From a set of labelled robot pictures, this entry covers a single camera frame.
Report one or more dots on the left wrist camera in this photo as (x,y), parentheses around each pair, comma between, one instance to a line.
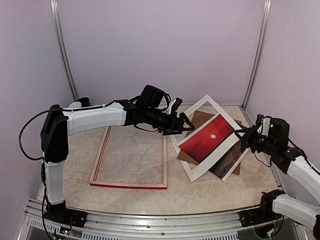
(173,105)

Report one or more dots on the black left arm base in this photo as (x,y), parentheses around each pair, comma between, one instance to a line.
(67,216)

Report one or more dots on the aluminium front rail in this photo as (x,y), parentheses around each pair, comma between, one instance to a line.
(99,225)

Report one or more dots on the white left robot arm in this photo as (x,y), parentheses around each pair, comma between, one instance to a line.
(153,107)

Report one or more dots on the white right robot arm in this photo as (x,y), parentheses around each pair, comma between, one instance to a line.
(270,136)

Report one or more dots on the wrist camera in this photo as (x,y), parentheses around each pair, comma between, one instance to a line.
(173,105)
(263,124)

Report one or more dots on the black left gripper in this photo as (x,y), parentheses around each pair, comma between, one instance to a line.
(179,126)

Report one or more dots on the light blue mug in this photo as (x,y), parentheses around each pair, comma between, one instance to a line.
(75,105)

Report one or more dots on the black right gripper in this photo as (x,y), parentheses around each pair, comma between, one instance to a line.
(248,135)

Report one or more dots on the red and black photo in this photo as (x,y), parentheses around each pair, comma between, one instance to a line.
(214,146)

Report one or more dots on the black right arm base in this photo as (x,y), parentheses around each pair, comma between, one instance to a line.
(262,214)

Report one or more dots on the left aluminium corner post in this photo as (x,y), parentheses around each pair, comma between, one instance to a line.
(54,5)

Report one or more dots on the aluminium corner post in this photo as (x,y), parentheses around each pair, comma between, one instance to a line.
(266,11)
(54,5)

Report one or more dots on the dark green mug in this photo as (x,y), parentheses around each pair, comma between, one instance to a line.
(85,102)

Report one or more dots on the right aluminium corner post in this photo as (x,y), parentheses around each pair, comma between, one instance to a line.
(266,11)

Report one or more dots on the brown cardboard backing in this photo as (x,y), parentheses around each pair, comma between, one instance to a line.
(198,119)

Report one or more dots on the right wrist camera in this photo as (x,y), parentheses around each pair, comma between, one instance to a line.
(263,124)

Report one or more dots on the red wooden picture frame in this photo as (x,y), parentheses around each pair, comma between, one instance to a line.
(130,185)

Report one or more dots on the white photo mat border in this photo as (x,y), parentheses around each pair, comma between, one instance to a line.
(208,105)

